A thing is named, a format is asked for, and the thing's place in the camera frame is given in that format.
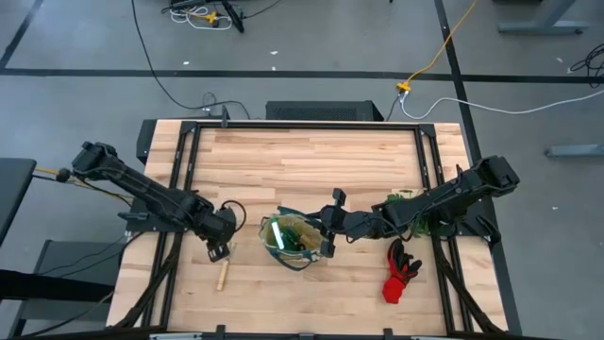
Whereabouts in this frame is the yellow extension cable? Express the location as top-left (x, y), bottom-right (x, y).
top-left (395, 0), bottom-right (480, 94)

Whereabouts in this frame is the green spray bottle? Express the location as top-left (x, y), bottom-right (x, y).
top-left (270, 216), bottom-right (286, 251)

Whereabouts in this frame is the grey metal cart base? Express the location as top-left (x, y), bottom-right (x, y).
top-left (8, 238), bottom-right (128, 339)

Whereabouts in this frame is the black desk foot bar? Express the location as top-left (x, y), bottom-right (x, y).
top-left (0, 268), bottom-right (117, 303)

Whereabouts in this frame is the white floor cable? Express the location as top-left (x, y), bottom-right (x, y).
top-left (399, 89), bottom-right (604, 121)

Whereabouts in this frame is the black cable bundle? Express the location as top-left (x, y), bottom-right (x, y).
top-left (569, 42), bottom-right (604, 90)

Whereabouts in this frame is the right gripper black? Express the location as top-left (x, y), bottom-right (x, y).
top-left (311, 187), bottom-right (378, 260)

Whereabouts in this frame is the black power strip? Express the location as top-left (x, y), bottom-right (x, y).
top-left (220, 0), bottom-right (246, 34)

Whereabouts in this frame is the thin yellow arm cable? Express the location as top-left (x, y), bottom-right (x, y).
top-left (33, 165), bottom-right (133, 204)

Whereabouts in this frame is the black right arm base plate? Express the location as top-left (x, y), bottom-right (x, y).
top-left (436, 207), bottom-right (502, 247)

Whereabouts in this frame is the black desk top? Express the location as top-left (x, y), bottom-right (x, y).
top-left (0, 158), bottom-right (38, 247)

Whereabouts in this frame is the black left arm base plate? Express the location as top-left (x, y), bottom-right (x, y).
top-left (123, 195), bottom-right (193, 233)

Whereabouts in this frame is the red black gardening glove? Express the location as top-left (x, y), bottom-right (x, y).
top-left (381, 238), bottom-right (424, 305)

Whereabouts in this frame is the black aluminium table frame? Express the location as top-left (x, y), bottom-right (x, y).
top-left (112, 120), bottom-right (506, 339)

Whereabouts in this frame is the black computer case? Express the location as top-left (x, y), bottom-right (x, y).
top-left (264, 99), bottom-right (386, 122)

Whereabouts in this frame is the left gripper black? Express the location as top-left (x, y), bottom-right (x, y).
top-left (200, 207), bottom-right (238, 264)

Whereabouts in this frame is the wooden handled hand rake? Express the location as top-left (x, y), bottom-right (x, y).
top-left (215, 252), bottom-right (233, 292)

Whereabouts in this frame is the long black floor cable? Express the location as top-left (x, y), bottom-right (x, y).
top-left (129, 0), bottom-right (252, 120)

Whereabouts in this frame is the grey metal desk foot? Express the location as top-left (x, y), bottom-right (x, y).
top-left (545, 144), bottom-right (604, 159)
top-left (497, 0), bottom-right (590, 35)

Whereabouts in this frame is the white coiled cable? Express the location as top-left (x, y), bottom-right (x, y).
top-left (168, 5), bottom-right (235, 31)

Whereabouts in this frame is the green potted plant white pot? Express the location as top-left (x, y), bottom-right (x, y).
top-left (384, 188), bottom-right (433, 237)

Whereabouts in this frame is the beige green gardening bag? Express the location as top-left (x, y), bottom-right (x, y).
top-left (257, 205), bottom-right (331, 273)

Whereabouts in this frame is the black left wrist cable loop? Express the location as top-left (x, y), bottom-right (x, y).
top-left (220, 199), bottom-right (247, 229)

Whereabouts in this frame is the black table corner panel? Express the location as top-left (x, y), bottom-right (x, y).
top-left (135, 118), bottom-right (158, 160)

